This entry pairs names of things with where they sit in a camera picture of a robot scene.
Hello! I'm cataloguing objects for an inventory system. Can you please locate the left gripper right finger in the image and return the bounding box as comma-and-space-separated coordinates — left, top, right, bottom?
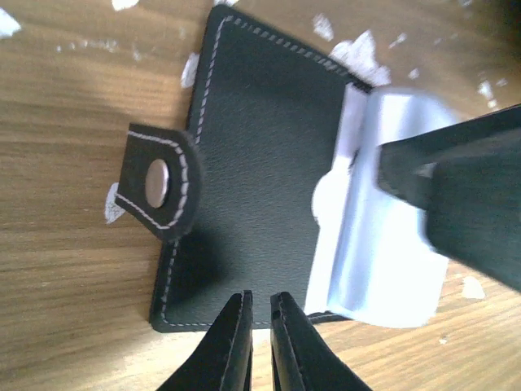
270, 292, 369, 391

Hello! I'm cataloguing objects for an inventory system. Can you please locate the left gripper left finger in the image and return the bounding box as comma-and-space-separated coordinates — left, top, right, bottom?
159, 290, 253, 391

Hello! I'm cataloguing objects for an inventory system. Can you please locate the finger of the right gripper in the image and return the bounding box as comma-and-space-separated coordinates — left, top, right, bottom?
377, 105, 520, 290

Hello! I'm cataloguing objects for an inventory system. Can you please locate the black leather card holder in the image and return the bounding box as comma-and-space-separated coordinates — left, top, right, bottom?
113, 3, 463, 334

